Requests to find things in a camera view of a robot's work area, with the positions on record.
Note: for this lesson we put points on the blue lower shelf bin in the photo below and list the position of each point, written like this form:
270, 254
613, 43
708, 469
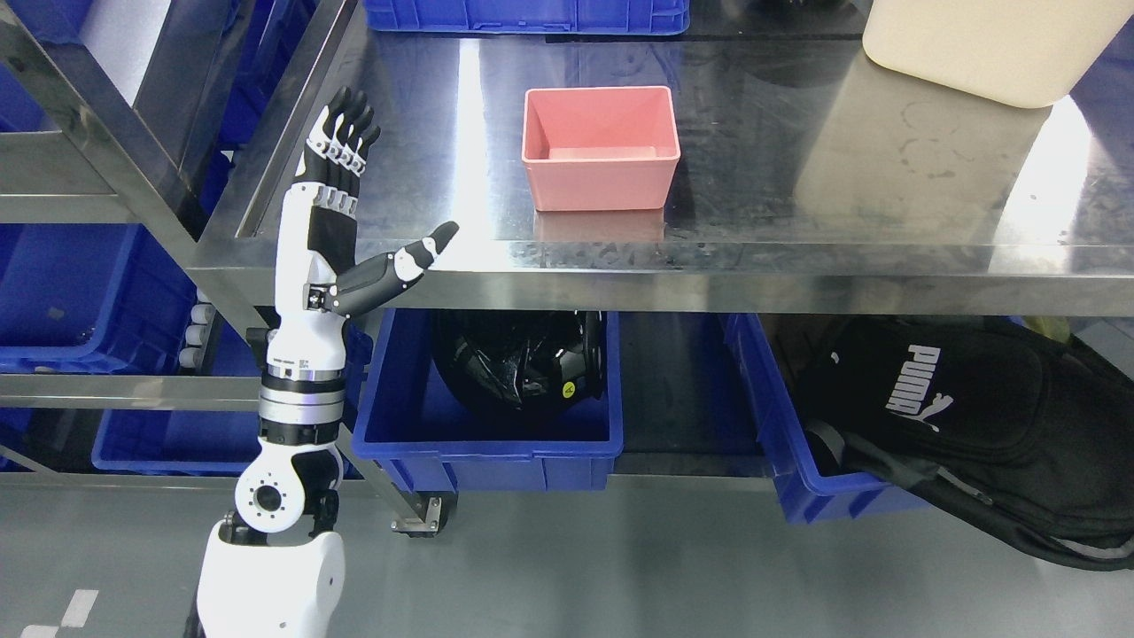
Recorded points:
155, 442

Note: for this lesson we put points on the pink plastic storage box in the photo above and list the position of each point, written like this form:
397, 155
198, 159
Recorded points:
598, 149

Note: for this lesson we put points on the black helmet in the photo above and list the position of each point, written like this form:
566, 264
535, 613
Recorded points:
520, 366

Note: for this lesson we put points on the blue shelf bin left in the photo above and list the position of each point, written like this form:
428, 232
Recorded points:
91, 298

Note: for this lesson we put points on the black Puma backpack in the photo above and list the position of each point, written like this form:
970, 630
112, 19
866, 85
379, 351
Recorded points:
1023, 437

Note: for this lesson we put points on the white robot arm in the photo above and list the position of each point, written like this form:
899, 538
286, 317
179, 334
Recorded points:
274, 565

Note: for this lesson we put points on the blue bin with helmet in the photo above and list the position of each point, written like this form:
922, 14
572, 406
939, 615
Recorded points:
414, 428

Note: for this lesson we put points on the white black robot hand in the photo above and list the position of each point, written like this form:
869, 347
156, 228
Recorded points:
319, 283

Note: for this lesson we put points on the stainless steel table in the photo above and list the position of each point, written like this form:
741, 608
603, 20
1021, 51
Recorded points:
811, 181

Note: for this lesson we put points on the blue bin on table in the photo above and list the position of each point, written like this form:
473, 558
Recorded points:
634, 18

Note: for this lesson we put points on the beige plastic container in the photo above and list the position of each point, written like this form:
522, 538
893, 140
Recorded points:
1020, 53

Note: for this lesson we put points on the blue shelf bin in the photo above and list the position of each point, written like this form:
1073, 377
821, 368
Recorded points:
155, 442
91, 298

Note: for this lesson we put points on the stainless steel shelf rack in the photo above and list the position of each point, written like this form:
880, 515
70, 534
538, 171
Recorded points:
132, 104

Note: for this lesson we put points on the blue bin under backpack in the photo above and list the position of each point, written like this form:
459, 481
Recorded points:
806, 495

